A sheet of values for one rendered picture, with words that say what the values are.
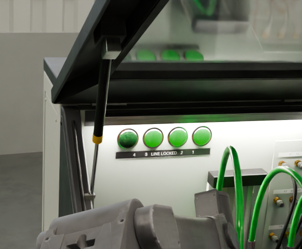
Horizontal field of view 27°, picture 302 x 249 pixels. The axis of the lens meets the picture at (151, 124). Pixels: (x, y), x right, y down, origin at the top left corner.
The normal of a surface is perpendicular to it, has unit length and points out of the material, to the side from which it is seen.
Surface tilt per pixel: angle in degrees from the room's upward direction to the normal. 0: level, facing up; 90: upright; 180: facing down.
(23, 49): 90
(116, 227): 28
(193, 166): 90
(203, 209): 44
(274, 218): 90
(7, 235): 0
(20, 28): 90
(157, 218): 67
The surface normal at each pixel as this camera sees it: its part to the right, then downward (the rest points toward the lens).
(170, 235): 0.93, -0.26
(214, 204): -0.37, -0.54
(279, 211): 0.29, 0.31
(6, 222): 0.07, -0.95
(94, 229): -0.37, -0.81
